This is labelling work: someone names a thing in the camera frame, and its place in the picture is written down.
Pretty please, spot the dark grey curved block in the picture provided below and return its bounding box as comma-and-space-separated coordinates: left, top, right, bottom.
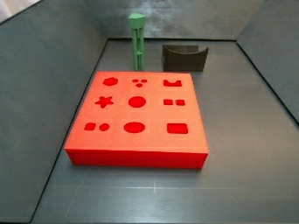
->
162, 45, 209, 72

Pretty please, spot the red shape sorting board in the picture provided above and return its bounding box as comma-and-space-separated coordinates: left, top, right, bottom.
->
63, 71, 209, 169

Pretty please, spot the green three prong peg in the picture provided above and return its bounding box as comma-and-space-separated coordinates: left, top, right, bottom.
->
128, 13, 145, 71

